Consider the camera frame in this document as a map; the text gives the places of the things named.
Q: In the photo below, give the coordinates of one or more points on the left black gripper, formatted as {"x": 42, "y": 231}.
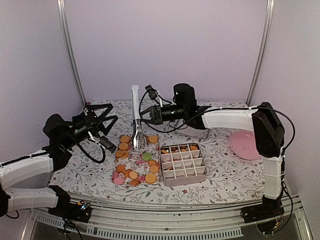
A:
{"x": 91, "y": 107}

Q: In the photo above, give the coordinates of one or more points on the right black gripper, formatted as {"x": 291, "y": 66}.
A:
{"x": 156, "y": 117}

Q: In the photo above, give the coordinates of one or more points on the metal serving tongs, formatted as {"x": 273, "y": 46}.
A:
{"x": 139, "y": 141}

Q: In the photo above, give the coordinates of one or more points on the swirl orange cookie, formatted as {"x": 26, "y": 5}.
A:
{"x": 120, "y": 168}

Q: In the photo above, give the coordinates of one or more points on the metal divided cookie tin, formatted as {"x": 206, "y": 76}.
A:
{"x": 182, "y": 164}

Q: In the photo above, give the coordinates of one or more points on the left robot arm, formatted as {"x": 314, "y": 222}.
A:
{"x": 49, "y": 159}

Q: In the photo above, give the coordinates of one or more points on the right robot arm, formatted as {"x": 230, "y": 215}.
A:
{"x": 261, "y": 121}

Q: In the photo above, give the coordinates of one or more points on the round tan cookie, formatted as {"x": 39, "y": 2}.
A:
{"x": 153, "y": 139}

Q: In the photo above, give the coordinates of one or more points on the floral cookie tray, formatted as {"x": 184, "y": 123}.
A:
{"x": 137, "y": 170}

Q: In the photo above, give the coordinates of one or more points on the metal tin lid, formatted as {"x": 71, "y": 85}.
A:
{"x": 188, "y": 133}

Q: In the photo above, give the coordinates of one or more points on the pink plate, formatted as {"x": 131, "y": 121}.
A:
{"x": 243, "y": 144}

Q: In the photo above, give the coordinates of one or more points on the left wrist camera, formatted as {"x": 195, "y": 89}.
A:
{"x": 107, "y": 144}

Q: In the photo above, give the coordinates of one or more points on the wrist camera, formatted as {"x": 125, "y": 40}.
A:
{"x": 107, "y": 144}
{"x": 154, "y": 95}

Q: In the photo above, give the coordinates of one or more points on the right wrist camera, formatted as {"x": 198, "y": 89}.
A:
{"x": 154, "y": 95}

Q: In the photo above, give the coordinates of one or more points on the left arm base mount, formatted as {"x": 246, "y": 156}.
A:
{"x": 80, "y": 211}

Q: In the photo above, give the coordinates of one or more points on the left aluminium frame post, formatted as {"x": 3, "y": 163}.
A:
{"x": 62, "y": 13}

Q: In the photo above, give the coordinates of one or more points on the aluminium frame post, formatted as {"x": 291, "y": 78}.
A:
{"x": 62, "y": 13}
{"x": 270, "y": 4}

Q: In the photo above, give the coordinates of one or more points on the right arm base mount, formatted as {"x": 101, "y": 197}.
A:
{"x": 269, "y": 214}

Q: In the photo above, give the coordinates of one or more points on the right aluminium frame post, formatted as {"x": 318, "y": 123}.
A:
{"x": 270, "y": 4}

